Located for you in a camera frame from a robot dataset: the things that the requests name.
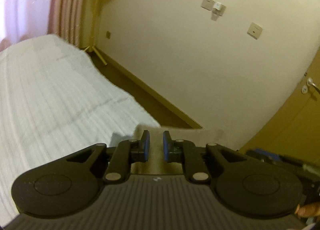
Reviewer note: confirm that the olive brown garment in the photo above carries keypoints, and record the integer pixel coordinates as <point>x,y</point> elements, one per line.
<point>156,164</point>

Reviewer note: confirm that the person's hand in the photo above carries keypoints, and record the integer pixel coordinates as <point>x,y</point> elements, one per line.
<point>307,211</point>

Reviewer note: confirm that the white striped bed quilt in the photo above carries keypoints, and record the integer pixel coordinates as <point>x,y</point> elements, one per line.
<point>55,102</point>

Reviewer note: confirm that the white wall socket plate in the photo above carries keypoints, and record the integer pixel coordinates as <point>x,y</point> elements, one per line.
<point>254,30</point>

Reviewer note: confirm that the pink sheer curtain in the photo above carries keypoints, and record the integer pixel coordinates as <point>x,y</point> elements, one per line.
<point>23,19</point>

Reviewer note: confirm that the wooden door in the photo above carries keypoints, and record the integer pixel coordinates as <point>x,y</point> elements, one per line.
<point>294,129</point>

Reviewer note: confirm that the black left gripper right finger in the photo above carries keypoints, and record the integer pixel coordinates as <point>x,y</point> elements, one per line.
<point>200,164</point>

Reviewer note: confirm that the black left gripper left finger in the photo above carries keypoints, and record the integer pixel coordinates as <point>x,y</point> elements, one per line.
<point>108,164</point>

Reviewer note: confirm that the silver door handle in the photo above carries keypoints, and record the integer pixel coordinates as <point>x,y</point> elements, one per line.
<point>309,84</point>

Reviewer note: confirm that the beige drape curtain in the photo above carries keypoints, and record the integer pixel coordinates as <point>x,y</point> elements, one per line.
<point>67,21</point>

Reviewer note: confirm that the white wall switch plate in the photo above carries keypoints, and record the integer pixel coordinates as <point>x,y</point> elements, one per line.
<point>217,9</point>

